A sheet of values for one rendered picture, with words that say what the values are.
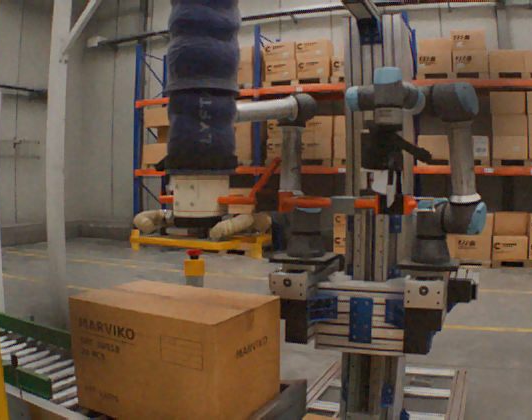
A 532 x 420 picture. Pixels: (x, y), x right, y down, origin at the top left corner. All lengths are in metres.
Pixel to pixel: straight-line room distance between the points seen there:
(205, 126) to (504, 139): 7.34
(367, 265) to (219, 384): 0.88
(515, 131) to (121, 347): 7.62
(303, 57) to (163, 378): 8.15
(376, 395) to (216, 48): 1.48
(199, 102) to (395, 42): 0.96
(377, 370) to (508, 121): 6.83
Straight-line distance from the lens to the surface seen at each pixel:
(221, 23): 1.59
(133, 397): 1.71
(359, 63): 2.20
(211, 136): 1.53
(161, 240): 1.54
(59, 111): 4.65
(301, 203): 1.43
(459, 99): 1.78
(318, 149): 9.02
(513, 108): 8.64
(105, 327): 1.70
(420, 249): 1.92
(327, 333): 2.06
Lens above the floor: 1.32
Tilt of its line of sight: 3 degrees down
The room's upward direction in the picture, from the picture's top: straight up
